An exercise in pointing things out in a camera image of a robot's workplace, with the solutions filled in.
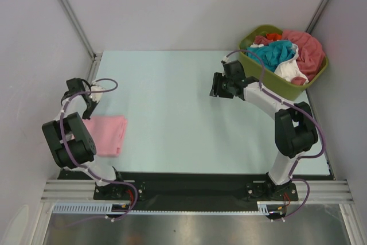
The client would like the pink t shirt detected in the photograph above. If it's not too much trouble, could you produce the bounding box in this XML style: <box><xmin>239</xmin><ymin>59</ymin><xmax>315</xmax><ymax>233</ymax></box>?
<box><xmin>83</xmin><ymin>115</ymin><xmax>127</xmax><ymax>157</ymax></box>

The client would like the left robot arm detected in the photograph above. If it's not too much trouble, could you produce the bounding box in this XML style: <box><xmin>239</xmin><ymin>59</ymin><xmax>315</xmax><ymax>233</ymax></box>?
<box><xmin>42</xmin><ymin>78</ymin><xmax>127</xmax><ymax>199</ymax></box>

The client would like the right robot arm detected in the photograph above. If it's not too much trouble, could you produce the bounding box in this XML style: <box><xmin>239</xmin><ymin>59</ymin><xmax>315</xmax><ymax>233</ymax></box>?
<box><xmin>210</xmin><ymin>60</ymin><xmax>318</xmax><ymax>200</ymax></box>

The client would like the olive green plastic bin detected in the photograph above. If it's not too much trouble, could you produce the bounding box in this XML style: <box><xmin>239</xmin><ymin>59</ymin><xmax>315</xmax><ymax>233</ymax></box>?
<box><xmin>239</xmin><ymin>25</ymin><xmax>329</xmax><ymax>100</ymax></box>

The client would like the teal t shirt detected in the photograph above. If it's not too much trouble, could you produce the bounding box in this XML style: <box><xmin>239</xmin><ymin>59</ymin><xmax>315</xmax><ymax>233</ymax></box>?
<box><xmin>246</xmin><ymin>40</ymin><xmax>298</xmax><ymax>72</ymax></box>

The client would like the white t shirt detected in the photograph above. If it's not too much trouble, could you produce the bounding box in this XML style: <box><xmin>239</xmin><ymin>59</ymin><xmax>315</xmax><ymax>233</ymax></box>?
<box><xmin>259</xmin><ymin>51</ymin><xmax>309</xmax><ymax>85</ymax></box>

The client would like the orange t shirt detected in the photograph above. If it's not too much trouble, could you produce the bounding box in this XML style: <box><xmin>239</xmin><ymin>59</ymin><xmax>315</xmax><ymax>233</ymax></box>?
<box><xmin>266</xmin><ymin>33</ymin><xmax>282</xmax><ymax>41</ymax></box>

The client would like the coral red t shirt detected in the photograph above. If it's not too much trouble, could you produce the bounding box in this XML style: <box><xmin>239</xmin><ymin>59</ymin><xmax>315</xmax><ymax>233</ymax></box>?
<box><xmin>247</xmin><ymin>30</ymin><xmax>325</xmax><ymax>85</ymax></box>

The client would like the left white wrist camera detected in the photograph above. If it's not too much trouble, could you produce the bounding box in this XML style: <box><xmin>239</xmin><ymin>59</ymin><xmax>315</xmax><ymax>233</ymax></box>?
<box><xmin>88</xmin><ymin>82</ymin><xmax>106</xmax><ymax>103</ymax></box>

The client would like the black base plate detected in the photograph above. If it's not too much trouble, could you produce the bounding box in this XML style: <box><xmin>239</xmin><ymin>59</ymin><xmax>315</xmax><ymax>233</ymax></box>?
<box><xmin>57</xmin><ymin>170</ymin><xmax>336</xmax><ymax>212</ymax></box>

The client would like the white slotted cable duct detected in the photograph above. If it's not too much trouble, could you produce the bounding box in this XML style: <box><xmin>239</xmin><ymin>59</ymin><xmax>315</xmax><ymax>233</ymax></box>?
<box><xmin>53</xmin><ymin>203</ymin><xmax>284</xmax><ymax>216</ymax></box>

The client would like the aluminium frame rail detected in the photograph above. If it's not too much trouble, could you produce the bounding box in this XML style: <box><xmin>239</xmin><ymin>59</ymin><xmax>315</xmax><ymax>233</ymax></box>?
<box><xmin>41</xmin><ymin>180</ymin><xmax>354</xmax><ymax>204</ymax></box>

